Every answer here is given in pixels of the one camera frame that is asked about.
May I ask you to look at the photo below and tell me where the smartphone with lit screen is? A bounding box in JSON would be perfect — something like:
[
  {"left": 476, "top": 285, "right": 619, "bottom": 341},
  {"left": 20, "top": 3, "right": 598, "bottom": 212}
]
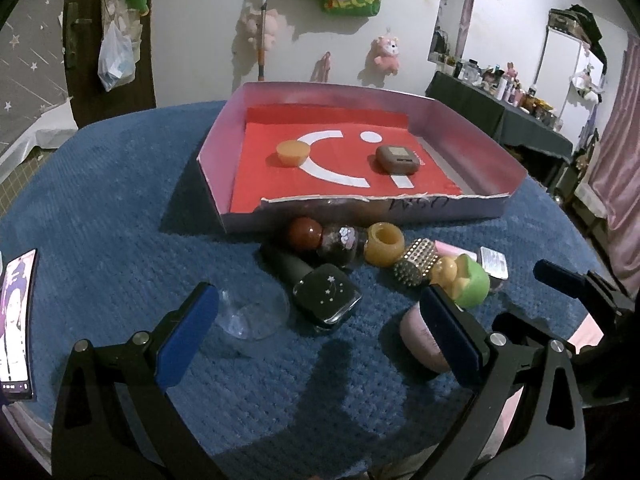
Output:
[{"left": 0, "top": 248, "right": 39, "bottom": 402}]

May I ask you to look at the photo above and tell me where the brown rounded case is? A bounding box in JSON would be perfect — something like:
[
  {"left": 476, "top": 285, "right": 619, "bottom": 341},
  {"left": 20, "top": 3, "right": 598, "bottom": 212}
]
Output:
[{"left": 376, "top": 145, "right": 427, "bottom": 176}]

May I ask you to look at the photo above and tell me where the table with dark cloth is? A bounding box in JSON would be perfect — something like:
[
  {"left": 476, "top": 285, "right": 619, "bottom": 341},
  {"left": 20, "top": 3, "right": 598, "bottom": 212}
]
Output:
[{"left": 425, "top": 71, "right": 574, "bottom": 161}]

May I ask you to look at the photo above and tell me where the white plush toy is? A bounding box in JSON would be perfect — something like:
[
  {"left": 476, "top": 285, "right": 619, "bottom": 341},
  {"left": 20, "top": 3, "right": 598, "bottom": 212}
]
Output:
[{"left": 570, "top": 64, "right": 606, "bottom": 106}]

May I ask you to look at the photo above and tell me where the silver studded cylinder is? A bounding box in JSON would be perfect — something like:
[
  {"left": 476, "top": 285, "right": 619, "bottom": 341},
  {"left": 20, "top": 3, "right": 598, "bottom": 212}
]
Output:
[{"left": 392, "top": 238, "right": 449, "bottom": 287}]

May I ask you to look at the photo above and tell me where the pink curtain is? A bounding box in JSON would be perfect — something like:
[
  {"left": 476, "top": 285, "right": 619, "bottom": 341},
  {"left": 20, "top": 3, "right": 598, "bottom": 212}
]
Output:
[{"left": 585, "top": 30, "right": 640, "bottom": 286}]

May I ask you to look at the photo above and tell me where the orange and white pen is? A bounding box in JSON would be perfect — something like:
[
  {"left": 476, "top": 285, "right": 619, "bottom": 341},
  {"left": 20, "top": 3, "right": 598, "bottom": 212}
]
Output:
[{"left": 257, "top": 0, "right": 269, "bottom": 82}]

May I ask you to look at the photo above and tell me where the pale pink plush toy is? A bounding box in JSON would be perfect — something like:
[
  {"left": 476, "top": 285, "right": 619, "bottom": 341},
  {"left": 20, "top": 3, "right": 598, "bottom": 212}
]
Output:
[{"left": 239, "top": 6, "right": 288, "bottom": 52}]

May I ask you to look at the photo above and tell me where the small pink hanging figure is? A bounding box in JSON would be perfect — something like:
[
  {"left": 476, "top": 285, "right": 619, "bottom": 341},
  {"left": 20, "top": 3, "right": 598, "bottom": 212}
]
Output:
[{"left": 315, "top": 51, "right": 335, "bottom": 82}]

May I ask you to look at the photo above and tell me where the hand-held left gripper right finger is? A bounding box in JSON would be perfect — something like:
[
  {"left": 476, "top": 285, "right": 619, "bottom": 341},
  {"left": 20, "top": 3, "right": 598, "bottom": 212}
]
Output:
[{"left": 419, "top": 284, "right": 588, "bottom": 480}]

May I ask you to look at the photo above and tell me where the amber ring jar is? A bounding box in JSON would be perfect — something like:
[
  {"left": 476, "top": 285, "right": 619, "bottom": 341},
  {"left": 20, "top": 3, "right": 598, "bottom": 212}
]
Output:
[{"left": 363, "top": 222, "right": 405, "bottom": 267}]

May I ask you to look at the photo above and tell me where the dark green nail polish bottle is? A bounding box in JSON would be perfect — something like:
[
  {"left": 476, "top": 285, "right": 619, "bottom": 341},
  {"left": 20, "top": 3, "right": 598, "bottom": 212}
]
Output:
[{"left": 261, "top": 242, "right": 363, "bottom": 329}]

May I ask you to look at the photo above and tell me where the pink round compact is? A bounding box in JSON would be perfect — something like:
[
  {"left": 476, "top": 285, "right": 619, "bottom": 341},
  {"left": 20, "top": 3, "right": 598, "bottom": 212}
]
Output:
[{"left": 399, "top": 304, "right": 453, "bottom": 374}]

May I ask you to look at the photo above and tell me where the white metal rack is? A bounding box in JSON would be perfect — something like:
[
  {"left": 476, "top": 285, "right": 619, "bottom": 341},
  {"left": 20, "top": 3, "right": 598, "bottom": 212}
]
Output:
[{"left": 534, "top": 6, "right": 611, "bottom": 133}]

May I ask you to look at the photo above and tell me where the row of bottles and jars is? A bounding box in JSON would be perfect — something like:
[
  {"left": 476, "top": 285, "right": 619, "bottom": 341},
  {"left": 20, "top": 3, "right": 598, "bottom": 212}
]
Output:
[{"left": 440, "top": 56, "right": 563, "bottom": 131}]

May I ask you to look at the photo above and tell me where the star printed curtain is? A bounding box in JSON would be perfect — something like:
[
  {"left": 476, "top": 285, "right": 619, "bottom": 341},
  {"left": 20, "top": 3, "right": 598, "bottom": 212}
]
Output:
[{"left": 0, "top": 0, "right": 76, "bottom": 181}]

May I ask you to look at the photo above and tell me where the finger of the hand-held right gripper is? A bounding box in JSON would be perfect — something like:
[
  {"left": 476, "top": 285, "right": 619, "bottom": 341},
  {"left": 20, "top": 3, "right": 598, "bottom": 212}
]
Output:
[
  {"left": 533, "top": 259, "right": 632, "bottom": 322},
  {"left": 491, "top": 311, "right": 583, "bottom": 357}
]

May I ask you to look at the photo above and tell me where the pink cardboard box red bottom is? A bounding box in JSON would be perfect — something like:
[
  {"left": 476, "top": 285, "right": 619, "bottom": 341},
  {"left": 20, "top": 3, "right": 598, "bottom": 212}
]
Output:
[{"left": 196, "top": 81, "right": 529, "bottom": 234}]

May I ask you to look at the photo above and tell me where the pink plush with white face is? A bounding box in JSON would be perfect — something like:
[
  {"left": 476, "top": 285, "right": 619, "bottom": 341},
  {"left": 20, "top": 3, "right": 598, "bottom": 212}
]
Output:
[{"left": 371, "top": 35, "right": 402, "bottom": 73}]

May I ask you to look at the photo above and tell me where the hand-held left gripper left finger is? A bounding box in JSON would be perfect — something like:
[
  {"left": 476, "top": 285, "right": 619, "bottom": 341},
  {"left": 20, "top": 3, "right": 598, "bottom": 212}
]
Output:
[{"left": 51, "top": 281, "right": 226, "bottom": 480}]

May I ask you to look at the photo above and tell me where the wall mirror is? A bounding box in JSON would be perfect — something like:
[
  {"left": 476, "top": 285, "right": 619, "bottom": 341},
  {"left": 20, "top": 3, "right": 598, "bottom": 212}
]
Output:
[{"left": 427, "top": 0, "right": 479, "bottom": 63}]

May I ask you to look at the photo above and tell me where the dark glitter jar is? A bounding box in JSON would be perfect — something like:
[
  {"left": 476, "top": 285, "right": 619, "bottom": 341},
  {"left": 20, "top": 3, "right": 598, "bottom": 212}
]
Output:
[{"left": 286, "top": 217, "right": 370, "bottom": 267}]

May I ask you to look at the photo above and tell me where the clear plastic bag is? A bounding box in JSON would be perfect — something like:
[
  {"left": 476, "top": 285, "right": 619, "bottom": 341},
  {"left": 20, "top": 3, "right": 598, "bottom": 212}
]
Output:
[{"left": 97, "top": 20, "right": 137, "bottom": 93}]

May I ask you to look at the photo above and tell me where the small yellow cup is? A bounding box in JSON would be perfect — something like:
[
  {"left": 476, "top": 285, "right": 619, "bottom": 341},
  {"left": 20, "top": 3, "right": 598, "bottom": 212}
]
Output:
[{"left": 276, "top": 140, "right": 310, "bottom": 166}]

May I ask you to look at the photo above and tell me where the clear plastic dish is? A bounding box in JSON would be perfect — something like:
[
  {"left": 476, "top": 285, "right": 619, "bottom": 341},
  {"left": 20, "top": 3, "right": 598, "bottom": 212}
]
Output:
[{"left": 212, "top": 282, "right": 292, "bottom": 343}]

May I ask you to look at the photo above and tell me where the pink nail polish bottle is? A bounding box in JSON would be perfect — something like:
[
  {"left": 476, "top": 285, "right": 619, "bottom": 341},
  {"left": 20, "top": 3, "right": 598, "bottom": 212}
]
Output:
[{"left": 434, "top": 240, "right": 511, "bottom": 292}]

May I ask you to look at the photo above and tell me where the green and yellow heart toy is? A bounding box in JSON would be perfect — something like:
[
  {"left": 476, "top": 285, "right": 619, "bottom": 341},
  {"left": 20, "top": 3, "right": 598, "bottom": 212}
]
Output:
[{"left": 430, "top": 254, "right": 491, "bottom": 310}]

